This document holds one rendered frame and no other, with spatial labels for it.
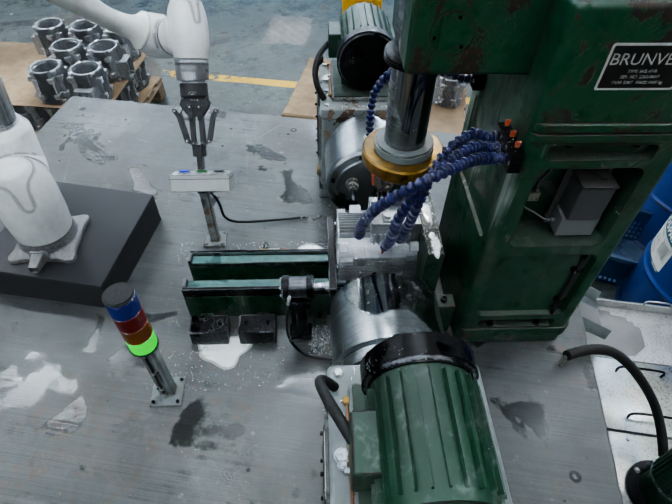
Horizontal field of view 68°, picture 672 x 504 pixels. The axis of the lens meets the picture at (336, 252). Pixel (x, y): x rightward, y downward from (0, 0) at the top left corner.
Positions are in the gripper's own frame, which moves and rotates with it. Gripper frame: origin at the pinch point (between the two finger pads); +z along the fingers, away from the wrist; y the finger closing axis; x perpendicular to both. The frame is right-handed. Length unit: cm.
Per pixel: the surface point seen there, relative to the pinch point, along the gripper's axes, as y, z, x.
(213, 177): 4.0, 5.4, -3.5
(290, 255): 25.5, 27.0, -10.2
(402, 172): 51, -3, -43
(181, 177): -5.0, 5.3, -3.5
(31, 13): -228, -78, 370
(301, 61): 22, -34, 290
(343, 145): 41.2, -3.1, -1.7
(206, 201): 0.3, 13.5, 1.2
